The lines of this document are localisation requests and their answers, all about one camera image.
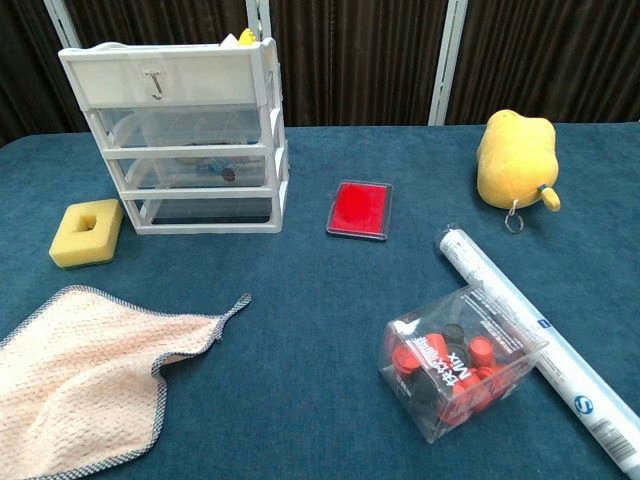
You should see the white plastic drawer organizer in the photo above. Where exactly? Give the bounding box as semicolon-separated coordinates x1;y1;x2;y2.
57;35;291;236

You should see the white frame pole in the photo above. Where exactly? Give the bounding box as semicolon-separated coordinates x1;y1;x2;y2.
43;0;81;50
427;0;469;126
244;0;274;42

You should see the light pink cloth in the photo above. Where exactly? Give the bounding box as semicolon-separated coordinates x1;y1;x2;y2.
0;284;253;480

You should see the red ink pad case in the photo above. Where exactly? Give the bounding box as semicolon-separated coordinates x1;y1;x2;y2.
325;180;395;243

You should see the yellow plush toy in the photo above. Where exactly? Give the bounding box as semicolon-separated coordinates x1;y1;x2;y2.
475;108;562;213

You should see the dark brown curtain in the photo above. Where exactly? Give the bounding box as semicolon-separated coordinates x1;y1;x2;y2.
0;0;640;147

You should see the clear box of red caps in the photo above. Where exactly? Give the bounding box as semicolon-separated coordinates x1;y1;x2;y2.
378;284;550;445

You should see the yellow sponge block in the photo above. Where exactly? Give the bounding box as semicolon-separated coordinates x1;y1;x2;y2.
48;198;124;271

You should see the white rolled paper tube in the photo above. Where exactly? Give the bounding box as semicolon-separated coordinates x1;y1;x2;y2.
433;223;640;477

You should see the metal key ring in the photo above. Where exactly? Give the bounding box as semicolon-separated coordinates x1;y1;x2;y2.
503;198;526;234

